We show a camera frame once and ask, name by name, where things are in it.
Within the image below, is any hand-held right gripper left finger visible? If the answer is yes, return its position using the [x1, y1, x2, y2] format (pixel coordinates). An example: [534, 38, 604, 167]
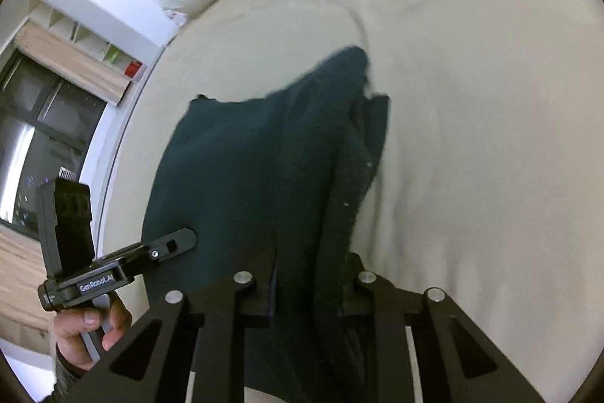
[63, 241, 278, 403]

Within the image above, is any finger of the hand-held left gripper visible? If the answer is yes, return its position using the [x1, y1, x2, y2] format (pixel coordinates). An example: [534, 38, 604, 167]
[142, 227, 198, 265]

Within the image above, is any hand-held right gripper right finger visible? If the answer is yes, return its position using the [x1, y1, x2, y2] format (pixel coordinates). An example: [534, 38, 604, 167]
[341, 252, 546, 403]

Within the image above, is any dark teal garment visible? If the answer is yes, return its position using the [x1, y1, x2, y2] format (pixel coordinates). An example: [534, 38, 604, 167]
[142, 45, 391, 403]

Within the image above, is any person's left forearm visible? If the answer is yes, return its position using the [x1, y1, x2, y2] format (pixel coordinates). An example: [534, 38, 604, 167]
[43, 344, 85, 403]

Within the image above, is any person's left hand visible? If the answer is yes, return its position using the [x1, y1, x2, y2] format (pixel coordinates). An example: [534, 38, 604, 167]
[52, 293, 134, 370]

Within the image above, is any dark window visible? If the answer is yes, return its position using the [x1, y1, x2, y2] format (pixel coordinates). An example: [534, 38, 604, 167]
[0, 49, 107, 241]

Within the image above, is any beige bed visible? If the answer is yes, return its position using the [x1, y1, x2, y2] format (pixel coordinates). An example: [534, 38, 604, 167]
[101, 0, 604, 403]

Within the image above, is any white wall shelf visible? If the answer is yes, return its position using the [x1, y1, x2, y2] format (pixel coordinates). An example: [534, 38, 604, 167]
[28, 0, 143, 79]

